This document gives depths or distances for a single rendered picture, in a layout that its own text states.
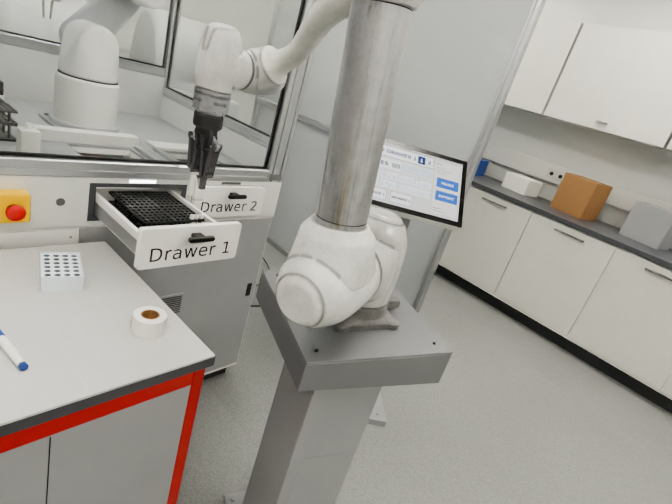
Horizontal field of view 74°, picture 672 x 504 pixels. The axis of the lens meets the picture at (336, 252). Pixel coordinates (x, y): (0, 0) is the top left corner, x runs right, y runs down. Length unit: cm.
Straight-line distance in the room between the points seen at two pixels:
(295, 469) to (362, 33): 105
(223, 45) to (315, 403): 89
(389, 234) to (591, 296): 277
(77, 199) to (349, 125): 86
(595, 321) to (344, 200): 302
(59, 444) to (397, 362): 68
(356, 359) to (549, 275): 283
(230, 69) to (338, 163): 50
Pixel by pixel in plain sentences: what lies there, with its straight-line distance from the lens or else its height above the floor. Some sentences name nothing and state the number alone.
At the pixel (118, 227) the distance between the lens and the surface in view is 129.
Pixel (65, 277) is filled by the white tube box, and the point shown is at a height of 80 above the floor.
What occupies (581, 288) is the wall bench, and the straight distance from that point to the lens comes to 364.
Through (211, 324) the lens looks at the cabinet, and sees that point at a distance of 189.
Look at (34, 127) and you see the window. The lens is 133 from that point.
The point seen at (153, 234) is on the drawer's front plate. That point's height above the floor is 91.
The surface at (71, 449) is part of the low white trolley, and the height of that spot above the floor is 63.
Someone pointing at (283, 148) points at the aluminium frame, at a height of 108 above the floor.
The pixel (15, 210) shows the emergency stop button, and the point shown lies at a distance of 128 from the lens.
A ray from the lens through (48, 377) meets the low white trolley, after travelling 96.
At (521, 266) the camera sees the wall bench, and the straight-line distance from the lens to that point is 375.
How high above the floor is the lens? 138
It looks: 21 degrees down
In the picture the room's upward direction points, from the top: 17 degrees clockwise
